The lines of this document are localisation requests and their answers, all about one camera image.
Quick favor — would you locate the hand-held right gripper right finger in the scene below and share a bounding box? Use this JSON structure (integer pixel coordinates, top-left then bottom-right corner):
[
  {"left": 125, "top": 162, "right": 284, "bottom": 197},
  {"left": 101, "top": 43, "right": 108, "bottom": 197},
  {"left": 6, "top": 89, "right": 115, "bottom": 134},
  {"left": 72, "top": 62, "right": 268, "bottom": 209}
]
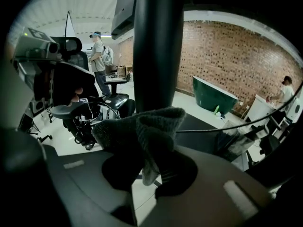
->
[{"left": 139, "top": 145, "right": 277, "bottom": 227}]

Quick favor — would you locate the dark green tub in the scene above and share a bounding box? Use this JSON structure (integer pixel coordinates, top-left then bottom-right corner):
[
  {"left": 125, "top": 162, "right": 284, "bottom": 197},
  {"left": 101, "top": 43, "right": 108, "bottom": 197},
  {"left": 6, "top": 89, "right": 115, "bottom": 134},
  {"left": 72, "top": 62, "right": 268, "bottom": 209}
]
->
[{"left": 192, "top": 75, "right": 239, "bottom": 116}]

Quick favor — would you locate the person's left hand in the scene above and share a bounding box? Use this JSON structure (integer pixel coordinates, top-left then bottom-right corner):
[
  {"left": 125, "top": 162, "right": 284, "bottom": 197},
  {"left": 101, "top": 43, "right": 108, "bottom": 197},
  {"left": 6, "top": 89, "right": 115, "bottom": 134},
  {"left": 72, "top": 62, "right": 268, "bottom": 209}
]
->
[{"left": 67, "top": 87, "right": 84, "bottom": 107}]

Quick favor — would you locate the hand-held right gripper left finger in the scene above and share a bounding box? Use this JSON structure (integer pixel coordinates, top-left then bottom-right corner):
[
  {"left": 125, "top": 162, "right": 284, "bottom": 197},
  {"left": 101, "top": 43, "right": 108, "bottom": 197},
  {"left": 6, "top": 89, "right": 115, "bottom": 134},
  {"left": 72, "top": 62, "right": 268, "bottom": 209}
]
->
[{"left": 42, "top": 145, "right": 144, "bottom": 227}]

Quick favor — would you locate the black TV stand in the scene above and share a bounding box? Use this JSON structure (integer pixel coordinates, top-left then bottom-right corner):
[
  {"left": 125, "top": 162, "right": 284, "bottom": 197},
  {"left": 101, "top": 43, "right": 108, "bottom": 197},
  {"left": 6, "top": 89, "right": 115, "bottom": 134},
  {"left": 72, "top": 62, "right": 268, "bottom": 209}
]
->
[{"left": 132, "top": 0, "right": 227, "bottom": 137}]

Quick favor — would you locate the black cable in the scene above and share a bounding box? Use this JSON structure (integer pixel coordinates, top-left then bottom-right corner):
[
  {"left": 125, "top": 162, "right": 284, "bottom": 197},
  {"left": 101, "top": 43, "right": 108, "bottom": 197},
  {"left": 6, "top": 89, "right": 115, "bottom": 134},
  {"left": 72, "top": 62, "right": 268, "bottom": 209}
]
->
[{"left": 176, "top": 81, "right": 303, "bottom": 134}]

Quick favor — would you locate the grey cloth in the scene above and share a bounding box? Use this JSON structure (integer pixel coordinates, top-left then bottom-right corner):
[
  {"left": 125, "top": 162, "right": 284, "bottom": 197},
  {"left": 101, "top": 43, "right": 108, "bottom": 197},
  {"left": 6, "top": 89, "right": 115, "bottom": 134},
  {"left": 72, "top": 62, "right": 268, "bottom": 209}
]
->
[{"left": 91, "top": 106, "right": 187, "bottom": 187}]

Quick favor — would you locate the clear plastic container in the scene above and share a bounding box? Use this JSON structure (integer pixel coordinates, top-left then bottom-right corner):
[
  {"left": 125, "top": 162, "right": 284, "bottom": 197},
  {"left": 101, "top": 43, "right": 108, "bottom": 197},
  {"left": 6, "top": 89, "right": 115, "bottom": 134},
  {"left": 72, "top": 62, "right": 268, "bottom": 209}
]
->
[{"left": 216, "top": 120, "right": 253, "bottom": 162}]

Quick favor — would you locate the white backpack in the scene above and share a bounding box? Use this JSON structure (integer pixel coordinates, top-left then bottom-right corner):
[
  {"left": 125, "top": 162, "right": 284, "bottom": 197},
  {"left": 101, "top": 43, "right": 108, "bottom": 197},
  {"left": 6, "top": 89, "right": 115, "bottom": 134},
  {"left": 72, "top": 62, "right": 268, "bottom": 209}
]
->
[{"left": 102, "top": 45, "right": 115, "bottom": 68}]

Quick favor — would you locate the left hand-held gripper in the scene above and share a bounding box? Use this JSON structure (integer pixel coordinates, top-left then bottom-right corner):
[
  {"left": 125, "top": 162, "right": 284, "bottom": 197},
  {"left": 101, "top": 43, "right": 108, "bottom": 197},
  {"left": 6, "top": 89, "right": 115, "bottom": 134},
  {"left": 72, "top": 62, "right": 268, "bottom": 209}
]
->
[{"left": 10, "top": 26, "right": 63, "bottom": 115}]

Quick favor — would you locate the white cabinet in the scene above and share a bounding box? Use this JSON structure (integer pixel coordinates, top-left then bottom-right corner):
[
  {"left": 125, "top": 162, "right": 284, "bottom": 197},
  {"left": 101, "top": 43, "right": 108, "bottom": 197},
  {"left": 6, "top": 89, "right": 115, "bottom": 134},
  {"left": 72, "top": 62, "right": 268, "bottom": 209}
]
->
[{"left": 246, "top": 93, "right": 278, "bottom": 127}]

